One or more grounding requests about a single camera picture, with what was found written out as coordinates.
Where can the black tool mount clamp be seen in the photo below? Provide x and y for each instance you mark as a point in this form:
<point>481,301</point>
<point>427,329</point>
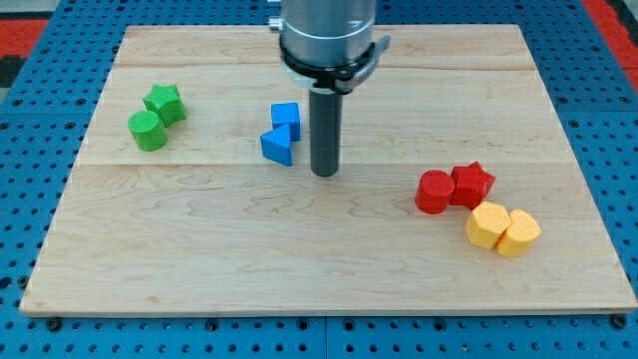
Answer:
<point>333,80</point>

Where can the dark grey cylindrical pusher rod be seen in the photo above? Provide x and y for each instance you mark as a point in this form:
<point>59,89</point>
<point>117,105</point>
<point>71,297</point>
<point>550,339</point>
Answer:
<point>325,113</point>

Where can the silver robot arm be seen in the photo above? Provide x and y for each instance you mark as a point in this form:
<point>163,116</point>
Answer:
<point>327,48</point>

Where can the blue cube block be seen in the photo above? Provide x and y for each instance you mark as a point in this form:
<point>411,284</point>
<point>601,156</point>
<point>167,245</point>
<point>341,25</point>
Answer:
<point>287,114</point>

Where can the blue triangle block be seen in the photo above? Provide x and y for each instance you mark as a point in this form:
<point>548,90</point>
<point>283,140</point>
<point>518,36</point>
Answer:
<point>276,145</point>

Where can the red cylinder block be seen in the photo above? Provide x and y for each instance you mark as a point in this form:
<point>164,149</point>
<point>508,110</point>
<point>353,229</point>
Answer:
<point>434,191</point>

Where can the green star block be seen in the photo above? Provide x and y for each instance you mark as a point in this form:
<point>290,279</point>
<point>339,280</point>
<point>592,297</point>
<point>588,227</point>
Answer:
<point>166,102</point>

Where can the wooden board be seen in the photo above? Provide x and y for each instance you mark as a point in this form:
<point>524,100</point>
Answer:
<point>206,226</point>

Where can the red star block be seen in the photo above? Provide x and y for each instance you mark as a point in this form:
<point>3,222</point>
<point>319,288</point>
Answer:
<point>472,185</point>

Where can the green cylinder block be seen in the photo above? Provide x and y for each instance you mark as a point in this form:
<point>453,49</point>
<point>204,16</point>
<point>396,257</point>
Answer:
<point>147,130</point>

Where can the yellow rounded block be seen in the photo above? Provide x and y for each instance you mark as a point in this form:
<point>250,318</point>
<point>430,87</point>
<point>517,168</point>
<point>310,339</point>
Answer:
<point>520,236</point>

